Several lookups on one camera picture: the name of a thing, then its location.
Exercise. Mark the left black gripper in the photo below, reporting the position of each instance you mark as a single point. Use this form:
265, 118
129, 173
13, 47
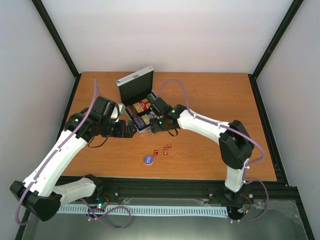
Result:
121, 132

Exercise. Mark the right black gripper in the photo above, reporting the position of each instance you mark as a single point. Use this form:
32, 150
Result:
155, 127

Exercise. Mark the purple poker chip stack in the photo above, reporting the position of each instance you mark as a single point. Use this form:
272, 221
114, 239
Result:
139, 123

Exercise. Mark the blue playing card deck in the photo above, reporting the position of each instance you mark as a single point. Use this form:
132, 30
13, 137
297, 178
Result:
146, 117

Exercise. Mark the brown poker chip stack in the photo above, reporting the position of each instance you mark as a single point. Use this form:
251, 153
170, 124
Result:
131, 111

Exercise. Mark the red playing card deck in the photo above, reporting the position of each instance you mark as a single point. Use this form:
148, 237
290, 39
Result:
142, 105

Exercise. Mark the green poker chip stack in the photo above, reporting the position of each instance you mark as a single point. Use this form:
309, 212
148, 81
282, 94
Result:
151, 97

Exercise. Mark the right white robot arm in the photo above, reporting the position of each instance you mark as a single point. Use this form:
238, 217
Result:
232, 138

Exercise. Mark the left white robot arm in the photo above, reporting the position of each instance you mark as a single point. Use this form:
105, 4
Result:
39, 193

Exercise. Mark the blue small blind button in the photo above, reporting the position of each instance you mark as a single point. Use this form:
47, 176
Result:
148, 159

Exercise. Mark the aluminium poker case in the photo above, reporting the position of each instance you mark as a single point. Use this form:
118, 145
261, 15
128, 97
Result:
136, 87

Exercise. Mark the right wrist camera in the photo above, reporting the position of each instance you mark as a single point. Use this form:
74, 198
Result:
160, 106

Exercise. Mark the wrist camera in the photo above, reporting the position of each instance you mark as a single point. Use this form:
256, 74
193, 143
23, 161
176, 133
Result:
118, 111
160, 106

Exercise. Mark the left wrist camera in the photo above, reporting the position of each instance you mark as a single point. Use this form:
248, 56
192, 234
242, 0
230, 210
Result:
118, 111

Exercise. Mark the black aluminium frame rail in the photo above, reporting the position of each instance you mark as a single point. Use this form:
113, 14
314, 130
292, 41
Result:
214, 191

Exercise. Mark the light blue cable duct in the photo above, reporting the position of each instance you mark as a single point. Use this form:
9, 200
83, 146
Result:
164, 211

